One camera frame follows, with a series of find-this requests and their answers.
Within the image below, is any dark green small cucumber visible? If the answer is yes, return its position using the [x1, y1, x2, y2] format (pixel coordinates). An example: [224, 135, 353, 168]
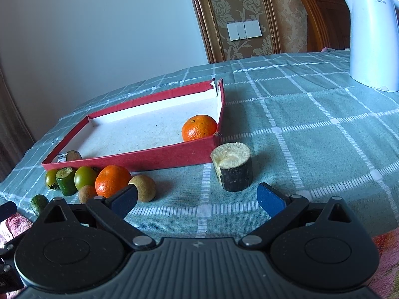
[30, 194, 49, 217]

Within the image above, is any dark cut sugarcane piece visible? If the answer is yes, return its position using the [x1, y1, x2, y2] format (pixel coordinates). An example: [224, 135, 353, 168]
[57, 150, 82, 163]

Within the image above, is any dark sugarcane stub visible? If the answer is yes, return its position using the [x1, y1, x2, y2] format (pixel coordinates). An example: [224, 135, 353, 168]
[210, 143, 253, 192]

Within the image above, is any pink floral towel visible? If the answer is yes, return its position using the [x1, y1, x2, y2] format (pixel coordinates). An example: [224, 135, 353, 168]
[0, 213, 34, 299]

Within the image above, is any small brown longan fruit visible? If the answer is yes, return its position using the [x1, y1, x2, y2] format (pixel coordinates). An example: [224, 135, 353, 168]
[79, 185, 97, 204]

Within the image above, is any large orange mandarin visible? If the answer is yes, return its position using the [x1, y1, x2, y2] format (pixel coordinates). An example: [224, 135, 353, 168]
[95, 165, 131, 198]

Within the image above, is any tan longan fruit large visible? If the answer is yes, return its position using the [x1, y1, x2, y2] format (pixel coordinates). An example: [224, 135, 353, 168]
[129, 175, 156, 203]

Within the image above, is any green round fruit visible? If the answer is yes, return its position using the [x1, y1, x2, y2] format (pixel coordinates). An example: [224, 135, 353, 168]
[74, 166, 98, 190]

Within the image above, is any small green fruit far left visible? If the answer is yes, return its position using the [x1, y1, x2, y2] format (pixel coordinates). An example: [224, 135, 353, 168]
[45, 169, 60, 190]

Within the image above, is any green cut cucumber piece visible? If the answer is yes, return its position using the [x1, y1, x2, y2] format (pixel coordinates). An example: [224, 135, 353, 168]
[55, 167, 78, 196]

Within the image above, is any brown curtain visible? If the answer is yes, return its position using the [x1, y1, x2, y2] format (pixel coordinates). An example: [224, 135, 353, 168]
[0, 73, 34, 181]

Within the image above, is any green plaid bedsheet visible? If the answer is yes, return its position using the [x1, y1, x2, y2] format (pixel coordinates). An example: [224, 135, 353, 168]
[1, 50, 398, 239]

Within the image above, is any red shallow cardboard box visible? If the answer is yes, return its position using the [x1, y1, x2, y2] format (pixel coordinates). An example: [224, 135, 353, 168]
[42, 80, 225, 171]

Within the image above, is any orange mandarin in box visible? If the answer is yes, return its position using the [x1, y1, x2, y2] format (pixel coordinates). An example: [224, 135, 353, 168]
[181, 115, 218, 142]

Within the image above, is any white electric kettle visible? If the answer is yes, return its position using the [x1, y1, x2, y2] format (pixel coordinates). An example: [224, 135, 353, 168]
[344, 0, 398, 92]

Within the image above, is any white wall light switch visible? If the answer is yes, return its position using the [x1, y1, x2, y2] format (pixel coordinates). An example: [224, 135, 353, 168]
[226, 20, 262, 41]

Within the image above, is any gold ornate wall panel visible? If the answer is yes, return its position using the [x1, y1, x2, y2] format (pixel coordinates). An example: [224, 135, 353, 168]
[192, 0, 281, 64]

